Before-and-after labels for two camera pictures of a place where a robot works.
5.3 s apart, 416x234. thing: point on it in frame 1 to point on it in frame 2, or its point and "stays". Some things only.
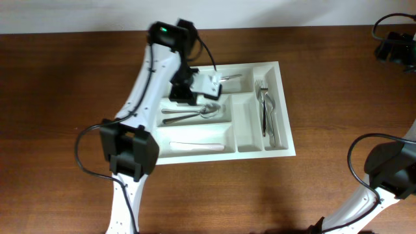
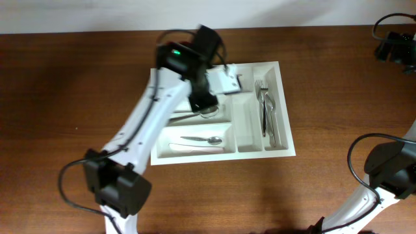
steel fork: x=259 y=84 stays
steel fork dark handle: x=264 y=86 stays
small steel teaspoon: x=209 y=108 to x=212 y=140
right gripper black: x=402 y=41 stays
